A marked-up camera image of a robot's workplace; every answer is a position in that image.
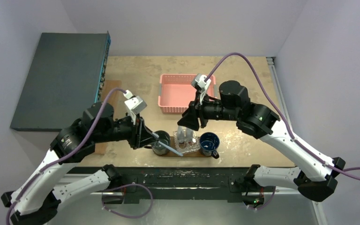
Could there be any oval dark wooden tray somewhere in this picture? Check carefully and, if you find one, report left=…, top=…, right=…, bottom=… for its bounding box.
left=163, top=136, right=208, bottom=158

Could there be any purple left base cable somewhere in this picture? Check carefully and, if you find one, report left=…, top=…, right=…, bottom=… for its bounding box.
left=101, top=184, right=154, bottom=219

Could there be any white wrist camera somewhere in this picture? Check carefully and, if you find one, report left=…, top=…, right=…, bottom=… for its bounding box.
left=191, top=73, right=211, bottom=105
left=123, top=90, right=147, bottom=125

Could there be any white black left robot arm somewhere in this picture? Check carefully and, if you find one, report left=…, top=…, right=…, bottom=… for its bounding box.
left=1, top=102, right=158, bottom=225

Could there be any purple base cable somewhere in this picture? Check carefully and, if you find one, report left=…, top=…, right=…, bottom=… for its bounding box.
left=245, top=186, right=277, bottom=212
left=101, top=184, right=154, bottom=219

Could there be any aluminium frame rail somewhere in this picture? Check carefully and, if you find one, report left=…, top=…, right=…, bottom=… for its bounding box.
left=266, top=57, right=328, bottom=225

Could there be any pink perforated plastic basket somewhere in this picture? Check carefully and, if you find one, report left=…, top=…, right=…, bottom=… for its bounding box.
left=158, top=74, right=217, bottom=114

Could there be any clear crystal toothbrush holder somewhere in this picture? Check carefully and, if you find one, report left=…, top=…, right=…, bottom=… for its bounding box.
left=172, top=127, right=200, bottom=154

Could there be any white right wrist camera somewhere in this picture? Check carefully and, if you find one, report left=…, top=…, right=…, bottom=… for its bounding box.
left=191, top=73, right=211, bottom=105

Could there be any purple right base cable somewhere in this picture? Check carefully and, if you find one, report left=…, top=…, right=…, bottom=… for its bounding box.
left=245, top=186, right=277, bottom=212

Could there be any navy blue mug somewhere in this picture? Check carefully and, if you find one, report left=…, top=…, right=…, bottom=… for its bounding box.
left=199, top=132, right=220, bottom=159

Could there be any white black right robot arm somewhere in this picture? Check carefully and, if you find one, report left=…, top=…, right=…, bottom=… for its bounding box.
left=177, top=80, right=345, bottom=202

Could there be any white grey toothpaste tube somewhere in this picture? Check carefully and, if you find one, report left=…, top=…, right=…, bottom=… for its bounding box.
left=177, top=126, right=186, bottom=143

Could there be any white red toothpaste tube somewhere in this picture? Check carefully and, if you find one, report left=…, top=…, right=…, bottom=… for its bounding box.
left=185, top=128, right=194, bottom=143

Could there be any light blue toothbrush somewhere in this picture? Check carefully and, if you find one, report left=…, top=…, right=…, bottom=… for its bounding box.
left=152, top=132, right=183, bottom=157

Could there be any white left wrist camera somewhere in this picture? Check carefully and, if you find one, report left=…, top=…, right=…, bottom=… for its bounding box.
left=123, top=90, right=147, bottom=125

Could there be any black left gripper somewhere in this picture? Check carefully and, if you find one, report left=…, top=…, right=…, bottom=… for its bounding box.
left=95, top=110, right=159, bottom=148

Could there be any dark grey shelf board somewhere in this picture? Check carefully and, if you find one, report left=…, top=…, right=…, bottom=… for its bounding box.
left=10, top=32, right=111, bottom=132

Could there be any dark green grey mug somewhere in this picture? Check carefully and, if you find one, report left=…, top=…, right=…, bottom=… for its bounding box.
left=151, top=130, right=170, bottom=155

